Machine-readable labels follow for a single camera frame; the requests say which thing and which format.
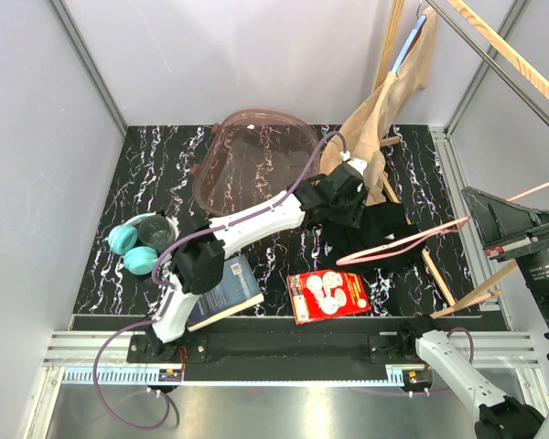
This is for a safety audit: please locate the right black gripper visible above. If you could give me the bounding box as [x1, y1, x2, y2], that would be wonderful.
[463, 183, 549, 339]

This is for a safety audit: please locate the pink wire hanger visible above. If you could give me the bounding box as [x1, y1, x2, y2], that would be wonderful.
[336, 178, 549, 267]

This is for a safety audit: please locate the black t shirt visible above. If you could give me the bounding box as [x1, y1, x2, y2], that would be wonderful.
[318, 201, 424, 276]

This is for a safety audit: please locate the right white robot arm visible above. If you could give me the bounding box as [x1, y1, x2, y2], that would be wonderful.
[396, 187, 549, 438]

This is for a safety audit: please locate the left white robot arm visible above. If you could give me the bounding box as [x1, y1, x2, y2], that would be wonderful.
[146, 158, 368, 362]

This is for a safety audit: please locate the beige t shirt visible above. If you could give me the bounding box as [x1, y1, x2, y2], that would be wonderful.
[339, 7, 438, 206]

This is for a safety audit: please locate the blue hanger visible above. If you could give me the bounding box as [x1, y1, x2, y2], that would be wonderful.
[390, 14, 427, 74]

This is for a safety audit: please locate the red printed package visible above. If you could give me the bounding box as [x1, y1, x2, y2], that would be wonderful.
[286, 269, 371, 326]

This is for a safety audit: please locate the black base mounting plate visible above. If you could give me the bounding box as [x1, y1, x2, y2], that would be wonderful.
[127, 316, 436, 383]

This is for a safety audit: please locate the dark blue book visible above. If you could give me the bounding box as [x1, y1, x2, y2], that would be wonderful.
[187, 254, 264, 332]

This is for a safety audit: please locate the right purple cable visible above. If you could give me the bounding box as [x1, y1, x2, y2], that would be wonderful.
[361, 325, 476, 395]

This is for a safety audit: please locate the wooden clothes rack frame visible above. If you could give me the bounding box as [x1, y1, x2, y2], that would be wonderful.
[379, 1, 549, 318]

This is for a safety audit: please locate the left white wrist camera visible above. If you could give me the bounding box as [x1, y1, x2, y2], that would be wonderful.
[340, 152, 368, 179]

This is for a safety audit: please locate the metal hanging rail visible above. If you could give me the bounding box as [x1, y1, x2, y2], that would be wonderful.
[428, 1, 549, 128]

